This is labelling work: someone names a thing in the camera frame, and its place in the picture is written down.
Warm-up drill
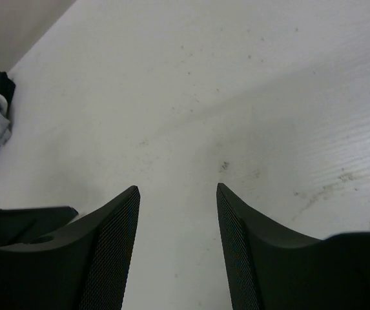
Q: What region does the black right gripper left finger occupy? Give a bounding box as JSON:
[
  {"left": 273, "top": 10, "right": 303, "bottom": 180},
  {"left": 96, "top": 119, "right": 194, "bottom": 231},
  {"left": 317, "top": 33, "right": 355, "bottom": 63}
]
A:
[{"left": 0, "top": 186, "right": 139, "bottom": 309}]

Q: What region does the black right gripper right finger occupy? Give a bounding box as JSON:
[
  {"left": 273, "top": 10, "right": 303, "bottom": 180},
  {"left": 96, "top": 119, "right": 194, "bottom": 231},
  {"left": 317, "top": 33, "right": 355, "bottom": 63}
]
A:
[{"left": 216, "top": 183, "right": 370, "bottom": 309}]

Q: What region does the folded black tank top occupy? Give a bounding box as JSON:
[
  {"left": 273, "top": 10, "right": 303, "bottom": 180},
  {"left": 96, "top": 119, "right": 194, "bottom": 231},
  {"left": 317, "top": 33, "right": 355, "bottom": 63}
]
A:
[{"left": 0, "top": 71, "right": 15, "bottom": 130}]

